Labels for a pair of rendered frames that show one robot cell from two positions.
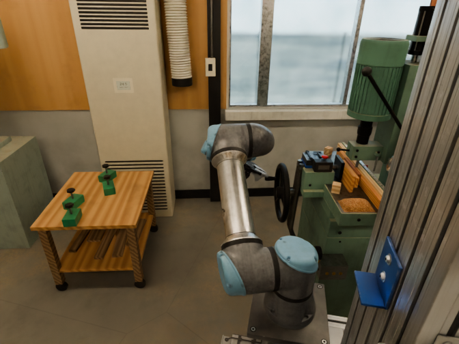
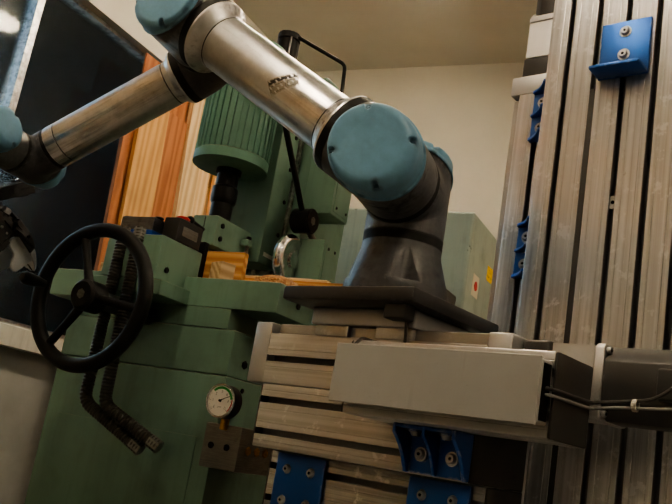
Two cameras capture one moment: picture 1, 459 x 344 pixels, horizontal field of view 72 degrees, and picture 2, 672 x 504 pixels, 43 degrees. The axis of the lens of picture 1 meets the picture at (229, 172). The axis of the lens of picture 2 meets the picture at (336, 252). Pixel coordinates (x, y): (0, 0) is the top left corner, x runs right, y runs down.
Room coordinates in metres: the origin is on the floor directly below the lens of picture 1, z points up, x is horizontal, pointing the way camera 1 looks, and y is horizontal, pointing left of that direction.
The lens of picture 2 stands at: (0.12, 0.88, 0.60)
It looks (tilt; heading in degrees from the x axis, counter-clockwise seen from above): 13 degrees up; 301
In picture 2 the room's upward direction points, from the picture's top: 10 degrees clockwise
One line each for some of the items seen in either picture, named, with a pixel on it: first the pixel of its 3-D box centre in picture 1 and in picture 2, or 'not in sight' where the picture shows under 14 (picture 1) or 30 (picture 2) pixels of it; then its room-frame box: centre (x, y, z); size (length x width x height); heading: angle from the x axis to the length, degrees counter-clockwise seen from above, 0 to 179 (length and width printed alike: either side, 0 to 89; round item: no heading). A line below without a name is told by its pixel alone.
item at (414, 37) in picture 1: (423, 31); (285, 66); (1.33, -0.73, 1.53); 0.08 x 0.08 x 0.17; 2
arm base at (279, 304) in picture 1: (290, 294); (398, 271); (0.65, -0.18, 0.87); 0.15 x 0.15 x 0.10
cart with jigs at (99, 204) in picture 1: (106, 221); not in sight; (1.71, 0.82, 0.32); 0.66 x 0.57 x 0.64; 4
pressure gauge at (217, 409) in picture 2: (317, 254); (224, 406); (1.06, -0.39, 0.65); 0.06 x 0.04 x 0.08; 2
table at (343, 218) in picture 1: (330, 181); (173, 294); (1.31, -0.49, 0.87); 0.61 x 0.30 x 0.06; 2
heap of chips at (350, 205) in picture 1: (356, 203); (279, 283); (1.07, -0.51, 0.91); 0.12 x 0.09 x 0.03; 92
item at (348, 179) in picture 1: (343, 173); (203, 268); (1.28, -0.52, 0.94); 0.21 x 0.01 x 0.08; 2
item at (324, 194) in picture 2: not in sight; (330, 190); (1.18, -0.81, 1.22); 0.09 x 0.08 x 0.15; 92
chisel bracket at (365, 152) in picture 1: (364, 151); (220, 241); (1.32, -0.61, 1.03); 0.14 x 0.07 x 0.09; 92
